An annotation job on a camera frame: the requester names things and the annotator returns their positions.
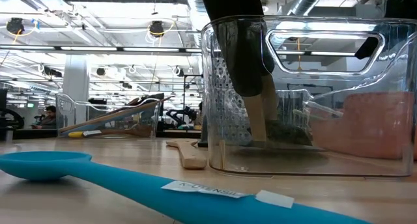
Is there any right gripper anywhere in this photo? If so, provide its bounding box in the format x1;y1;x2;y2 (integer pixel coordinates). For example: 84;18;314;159
354;0;417;61

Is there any clear plastic bin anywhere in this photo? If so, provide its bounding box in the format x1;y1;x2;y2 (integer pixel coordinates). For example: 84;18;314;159
201;15;417;178
55;92;162;139

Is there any round black turner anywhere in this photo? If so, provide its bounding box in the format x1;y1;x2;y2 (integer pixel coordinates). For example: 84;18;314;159
198;0;312;148

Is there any wooden slotted spatula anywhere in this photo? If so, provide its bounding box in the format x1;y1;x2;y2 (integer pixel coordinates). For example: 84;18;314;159
58;96;172;133
165;139;208;170

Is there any small blue silicone spoon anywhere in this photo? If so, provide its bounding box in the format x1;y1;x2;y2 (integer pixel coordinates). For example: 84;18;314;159
0;151;372;224

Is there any yellow silicone spatula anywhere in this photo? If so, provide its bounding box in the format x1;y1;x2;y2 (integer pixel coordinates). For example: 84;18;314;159
67;130;102;139

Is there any ceiling light strip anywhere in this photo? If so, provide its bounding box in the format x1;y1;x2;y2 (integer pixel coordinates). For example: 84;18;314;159
273;49;356;57
0;44;203;53

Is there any orange plastic bin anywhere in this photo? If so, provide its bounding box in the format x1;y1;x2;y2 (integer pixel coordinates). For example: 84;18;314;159
309;92;417;160

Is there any person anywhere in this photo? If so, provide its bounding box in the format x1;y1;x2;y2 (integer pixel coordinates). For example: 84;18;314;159
194;102;205;126
32;105;57;130

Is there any black ceiling device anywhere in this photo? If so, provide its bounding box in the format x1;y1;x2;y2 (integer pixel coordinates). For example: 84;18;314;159
6;18;25;35
149;20;165;38

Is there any white building column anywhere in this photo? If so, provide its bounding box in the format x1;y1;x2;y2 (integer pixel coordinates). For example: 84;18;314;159
61;54;91;133

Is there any silver ventilation duct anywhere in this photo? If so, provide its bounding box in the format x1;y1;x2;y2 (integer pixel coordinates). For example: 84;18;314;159
286;0;328;16

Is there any black aluminium table frame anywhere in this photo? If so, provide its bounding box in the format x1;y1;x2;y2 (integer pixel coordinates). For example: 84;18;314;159
0;128;203;141

